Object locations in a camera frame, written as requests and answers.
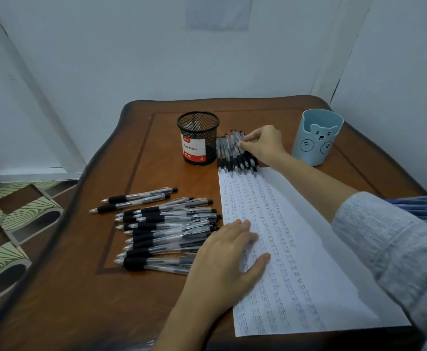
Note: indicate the person's right hand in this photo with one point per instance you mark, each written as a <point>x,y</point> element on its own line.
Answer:
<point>270,144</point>

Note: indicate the person's left hand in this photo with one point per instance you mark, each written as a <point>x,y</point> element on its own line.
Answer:
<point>217,274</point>

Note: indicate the person's left middle finger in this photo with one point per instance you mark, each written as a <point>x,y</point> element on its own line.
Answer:
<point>241,225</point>

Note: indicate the person's left thumb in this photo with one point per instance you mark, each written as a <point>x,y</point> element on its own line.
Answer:
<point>256,266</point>

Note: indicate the person's right thumb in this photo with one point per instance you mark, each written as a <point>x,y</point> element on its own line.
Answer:
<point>248,145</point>

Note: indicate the black grip ballpoint pen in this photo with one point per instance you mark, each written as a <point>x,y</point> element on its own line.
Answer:
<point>236,138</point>

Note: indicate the person's left forearm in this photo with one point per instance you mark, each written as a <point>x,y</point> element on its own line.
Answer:
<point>189,325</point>

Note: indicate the person's right forearm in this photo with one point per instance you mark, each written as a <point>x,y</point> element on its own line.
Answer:
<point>319,186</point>

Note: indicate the row of clear black pens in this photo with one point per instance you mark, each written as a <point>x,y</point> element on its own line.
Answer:
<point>231,160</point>

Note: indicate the white handwritten paper sheet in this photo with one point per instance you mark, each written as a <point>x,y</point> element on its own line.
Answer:
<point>294,259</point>

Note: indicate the black mesh pen holder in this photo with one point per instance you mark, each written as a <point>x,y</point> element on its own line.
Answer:
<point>198,138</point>

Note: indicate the light blue bear pen holder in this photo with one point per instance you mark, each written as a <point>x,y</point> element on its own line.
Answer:
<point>317,138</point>

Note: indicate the pile of clear black pens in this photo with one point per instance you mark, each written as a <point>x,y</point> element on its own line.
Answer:
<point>162,230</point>

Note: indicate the bunch of blue pens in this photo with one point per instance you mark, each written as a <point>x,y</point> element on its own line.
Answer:
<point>423,210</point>

